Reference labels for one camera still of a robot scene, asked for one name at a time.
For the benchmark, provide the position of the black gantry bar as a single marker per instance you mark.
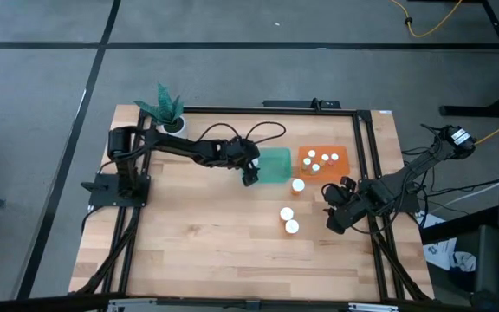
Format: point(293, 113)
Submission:
point(249, 304)

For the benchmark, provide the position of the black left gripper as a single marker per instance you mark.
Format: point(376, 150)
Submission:
point(241, 151)

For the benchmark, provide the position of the white plant pot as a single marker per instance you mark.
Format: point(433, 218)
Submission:
point(182, 130)

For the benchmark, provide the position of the black aluminium table frame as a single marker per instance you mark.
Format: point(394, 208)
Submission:
point(301, 111)

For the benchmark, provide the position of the large orange pill bottle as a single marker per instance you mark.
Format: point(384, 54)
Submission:
point(292, 226)
point(286, 213)
point(298, 185)

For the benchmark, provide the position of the black mount bar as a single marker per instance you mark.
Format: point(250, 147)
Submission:
point(288, 104)

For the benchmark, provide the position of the slim yellow pill bottle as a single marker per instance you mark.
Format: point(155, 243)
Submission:
point(306, 163)

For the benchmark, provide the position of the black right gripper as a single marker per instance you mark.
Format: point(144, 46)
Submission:
point(345, 203)

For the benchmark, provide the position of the green artificial plant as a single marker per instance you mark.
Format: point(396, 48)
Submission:
point(165, 108)

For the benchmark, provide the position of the black desk frame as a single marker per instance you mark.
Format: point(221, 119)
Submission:
point(470, 111)

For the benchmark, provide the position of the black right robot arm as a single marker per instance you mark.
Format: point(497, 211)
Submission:
point(410, 173)

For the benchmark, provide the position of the pink pill bottle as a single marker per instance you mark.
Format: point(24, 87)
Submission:
point(334, 157)

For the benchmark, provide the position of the clear pill bottle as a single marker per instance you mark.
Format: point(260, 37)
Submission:
point(315, 167)

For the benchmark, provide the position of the teal translucent plastic bin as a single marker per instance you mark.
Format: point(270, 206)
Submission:
point(275, 167)

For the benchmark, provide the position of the orange translucent plastic bin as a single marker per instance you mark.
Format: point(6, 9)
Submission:
point(340, 171)

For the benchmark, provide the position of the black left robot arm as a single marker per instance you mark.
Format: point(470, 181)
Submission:
point(180, 147)

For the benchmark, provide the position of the white printed paper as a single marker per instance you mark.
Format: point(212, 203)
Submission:
point(440, 255)

